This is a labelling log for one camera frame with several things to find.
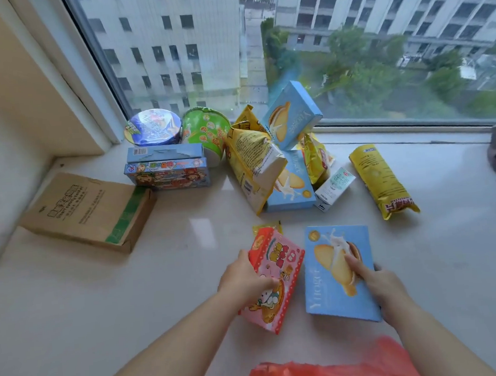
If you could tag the small white milk carton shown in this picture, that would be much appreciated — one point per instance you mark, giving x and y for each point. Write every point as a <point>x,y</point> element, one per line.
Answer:
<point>334,189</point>

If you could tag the brown cardboard box green tape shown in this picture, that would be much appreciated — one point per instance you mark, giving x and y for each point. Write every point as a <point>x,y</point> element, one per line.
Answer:
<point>81,208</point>

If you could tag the green trees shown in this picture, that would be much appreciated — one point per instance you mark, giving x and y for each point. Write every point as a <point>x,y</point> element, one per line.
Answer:
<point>362,74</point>

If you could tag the blue lid instant noodle bowl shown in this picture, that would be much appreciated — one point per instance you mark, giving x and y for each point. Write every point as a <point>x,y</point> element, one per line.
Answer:
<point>154,124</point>

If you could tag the colourful cartoon snack box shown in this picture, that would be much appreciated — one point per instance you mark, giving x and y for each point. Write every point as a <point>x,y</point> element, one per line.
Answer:
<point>167,174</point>

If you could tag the green instant noodle cup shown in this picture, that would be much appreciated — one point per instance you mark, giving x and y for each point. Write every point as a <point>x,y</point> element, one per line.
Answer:
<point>204,131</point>

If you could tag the person's right forearm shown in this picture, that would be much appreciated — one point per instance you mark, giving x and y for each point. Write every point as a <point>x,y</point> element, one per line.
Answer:
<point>433,346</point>

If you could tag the large yellow snack bag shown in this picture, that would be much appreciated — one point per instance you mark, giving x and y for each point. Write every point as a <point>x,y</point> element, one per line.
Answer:
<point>250,156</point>

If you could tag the person's left forearm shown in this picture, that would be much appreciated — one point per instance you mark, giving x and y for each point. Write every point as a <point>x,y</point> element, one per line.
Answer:
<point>178,353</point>

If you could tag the orange plastic bag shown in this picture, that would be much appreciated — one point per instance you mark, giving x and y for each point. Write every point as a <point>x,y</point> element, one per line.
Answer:
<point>326,374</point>

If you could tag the light blue biscuit box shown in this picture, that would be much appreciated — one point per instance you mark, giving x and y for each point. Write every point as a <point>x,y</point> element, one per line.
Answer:
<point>330,292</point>
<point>293,111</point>
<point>292,193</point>

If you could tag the small yellow red-label snack packet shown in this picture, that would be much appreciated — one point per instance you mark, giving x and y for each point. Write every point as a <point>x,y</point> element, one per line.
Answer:
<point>315,158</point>

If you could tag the person's left thumb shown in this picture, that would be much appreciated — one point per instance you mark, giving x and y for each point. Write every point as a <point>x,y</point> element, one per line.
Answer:
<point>268,283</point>

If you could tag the person's left hand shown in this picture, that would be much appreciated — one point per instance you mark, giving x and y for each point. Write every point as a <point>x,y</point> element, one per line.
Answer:
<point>239,280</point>

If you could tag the person's right thumb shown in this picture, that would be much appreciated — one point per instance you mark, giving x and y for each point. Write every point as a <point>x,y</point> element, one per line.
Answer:
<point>355,268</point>

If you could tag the pink cartoon snack box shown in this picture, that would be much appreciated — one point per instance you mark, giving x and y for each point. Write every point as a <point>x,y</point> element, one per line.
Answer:
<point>286,259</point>

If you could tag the plain blue flat box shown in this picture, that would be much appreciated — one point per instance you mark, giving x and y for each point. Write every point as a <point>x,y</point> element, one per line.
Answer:
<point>166,152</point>

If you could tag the long white building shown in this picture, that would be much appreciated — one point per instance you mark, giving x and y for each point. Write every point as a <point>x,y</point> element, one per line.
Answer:
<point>388,9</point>

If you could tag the white window frame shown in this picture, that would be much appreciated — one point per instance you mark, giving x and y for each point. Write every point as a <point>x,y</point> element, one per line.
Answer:
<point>85,91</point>

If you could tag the long yellow chip bag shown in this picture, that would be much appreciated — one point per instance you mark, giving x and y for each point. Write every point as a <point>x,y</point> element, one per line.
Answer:
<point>381,181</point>

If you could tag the tall white building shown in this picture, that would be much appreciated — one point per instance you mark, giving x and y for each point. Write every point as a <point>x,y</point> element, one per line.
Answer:
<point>159,44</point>

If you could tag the person's right hand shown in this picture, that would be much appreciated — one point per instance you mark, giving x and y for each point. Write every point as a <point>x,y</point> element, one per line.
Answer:
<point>384,288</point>

